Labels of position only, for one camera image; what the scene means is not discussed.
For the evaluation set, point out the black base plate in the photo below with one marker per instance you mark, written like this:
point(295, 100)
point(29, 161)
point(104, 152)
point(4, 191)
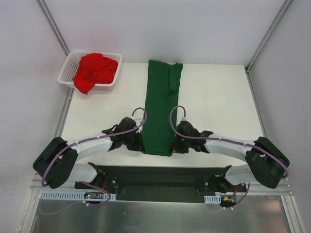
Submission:
point(165, 184)

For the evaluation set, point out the left slotted cable duct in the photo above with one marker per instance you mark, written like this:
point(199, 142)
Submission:
point(76, 195)

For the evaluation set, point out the red t shirt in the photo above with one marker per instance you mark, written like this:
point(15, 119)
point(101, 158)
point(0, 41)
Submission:
point(94, 69)

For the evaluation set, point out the right slotted cable duct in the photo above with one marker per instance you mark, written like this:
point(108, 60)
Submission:
point(216, 199)

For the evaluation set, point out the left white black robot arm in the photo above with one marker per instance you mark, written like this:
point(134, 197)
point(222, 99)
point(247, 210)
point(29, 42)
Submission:
point(57, 163)

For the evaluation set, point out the aluminium corner post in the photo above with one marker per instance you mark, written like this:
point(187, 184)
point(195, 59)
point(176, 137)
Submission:
point(276, 21)
point(53, 25)

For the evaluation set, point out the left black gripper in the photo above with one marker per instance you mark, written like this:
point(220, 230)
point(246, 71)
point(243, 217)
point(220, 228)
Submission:
point(137, 142)

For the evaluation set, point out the green t shirt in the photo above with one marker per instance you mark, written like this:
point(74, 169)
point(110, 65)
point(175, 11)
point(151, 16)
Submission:
point(162, 95)

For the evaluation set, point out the aluminium rail frame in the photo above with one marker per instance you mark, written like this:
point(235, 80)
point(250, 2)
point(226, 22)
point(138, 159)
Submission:
point(283, 189)

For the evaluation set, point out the slotted cable duct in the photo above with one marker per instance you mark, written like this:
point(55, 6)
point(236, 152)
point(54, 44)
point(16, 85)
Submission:
point(76, 195)
point(216, 199)

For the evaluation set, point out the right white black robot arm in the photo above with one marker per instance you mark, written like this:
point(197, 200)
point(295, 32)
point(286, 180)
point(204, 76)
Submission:
point(264, 162)

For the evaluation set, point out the white plastic basket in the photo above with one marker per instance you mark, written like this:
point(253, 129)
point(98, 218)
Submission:
point(71, 65)

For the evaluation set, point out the left aluminium corner post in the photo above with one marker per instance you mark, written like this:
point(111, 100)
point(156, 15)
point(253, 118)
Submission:
point(53, 25)

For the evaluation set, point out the right aluminium corner post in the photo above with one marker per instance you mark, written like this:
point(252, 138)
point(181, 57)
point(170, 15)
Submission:
point(276, 21)

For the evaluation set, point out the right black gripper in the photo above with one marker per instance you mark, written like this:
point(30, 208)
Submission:
point(178, 144)

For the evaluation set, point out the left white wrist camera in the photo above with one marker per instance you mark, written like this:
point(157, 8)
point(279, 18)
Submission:
point(137, 120)

